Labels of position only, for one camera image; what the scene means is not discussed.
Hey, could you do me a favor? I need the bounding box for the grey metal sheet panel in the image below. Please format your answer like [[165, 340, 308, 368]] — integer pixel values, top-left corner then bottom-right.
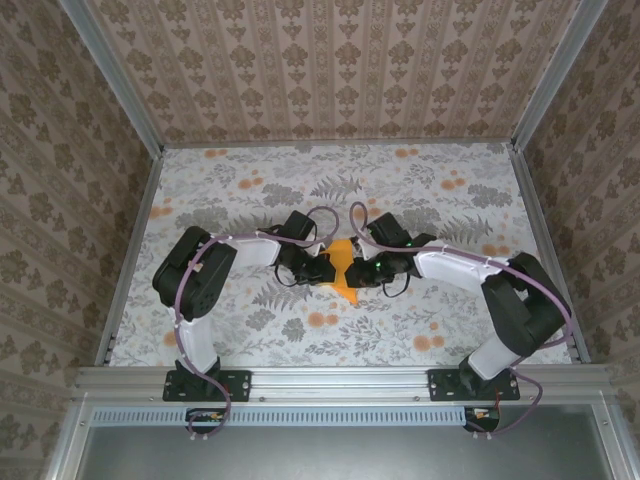
[[74, 404, 619, 480]]

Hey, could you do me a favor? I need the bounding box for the slotted grey cable duct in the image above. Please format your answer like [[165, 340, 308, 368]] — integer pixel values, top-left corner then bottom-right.
[[91, 405, 501, 427]]

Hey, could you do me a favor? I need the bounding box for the orange cloth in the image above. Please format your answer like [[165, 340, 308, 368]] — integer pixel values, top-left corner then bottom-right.
[[322, 238, 362, 305]]

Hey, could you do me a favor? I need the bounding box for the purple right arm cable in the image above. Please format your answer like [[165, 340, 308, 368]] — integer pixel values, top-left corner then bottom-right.
[[349, 201, 572, 437]]

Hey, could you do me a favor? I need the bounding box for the floral printed table cover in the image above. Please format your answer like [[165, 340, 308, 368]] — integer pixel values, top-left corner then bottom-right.
[[107, 142, 574, 367]]

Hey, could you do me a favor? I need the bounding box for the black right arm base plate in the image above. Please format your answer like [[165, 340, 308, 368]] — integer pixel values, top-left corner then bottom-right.
[[428, 368, 521, 402]]

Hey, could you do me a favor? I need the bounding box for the aluminium corner post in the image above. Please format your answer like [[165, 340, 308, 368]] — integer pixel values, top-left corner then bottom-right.
[[510, 0, 612, 149], [57, 0, 165, 154]]

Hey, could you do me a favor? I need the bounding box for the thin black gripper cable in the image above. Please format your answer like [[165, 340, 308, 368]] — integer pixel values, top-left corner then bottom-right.
[[273, 262, 301, 289], [380, 277, 412, 299]]

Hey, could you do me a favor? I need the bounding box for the small controller board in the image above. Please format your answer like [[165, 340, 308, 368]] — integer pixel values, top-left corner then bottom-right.
[[185, 407, 227, 435], [463, 405, 501, 432]]

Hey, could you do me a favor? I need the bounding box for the aluminium side rail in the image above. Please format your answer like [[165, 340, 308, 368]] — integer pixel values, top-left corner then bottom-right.
[[508, 143, 592, 365], [93, 144, 165, 367]]

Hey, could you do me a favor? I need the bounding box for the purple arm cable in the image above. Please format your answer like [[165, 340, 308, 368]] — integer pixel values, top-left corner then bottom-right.
[[349, 201, 572, 437], [172, 205, 341, 437]]

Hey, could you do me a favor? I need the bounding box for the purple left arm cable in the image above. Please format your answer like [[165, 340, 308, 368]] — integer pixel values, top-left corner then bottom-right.
[[172, 205, 341, 437]]

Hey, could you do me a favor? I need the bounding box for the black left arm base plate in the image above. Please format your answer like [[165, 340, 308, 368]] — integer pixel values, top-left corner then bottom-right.
[[162, 368, 252, 402]]

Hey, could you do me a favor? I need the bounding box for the long aluminium base rail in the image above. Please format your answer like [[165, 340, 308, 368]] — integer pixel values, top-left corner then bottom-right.
[[72, 363, 615, 404]]

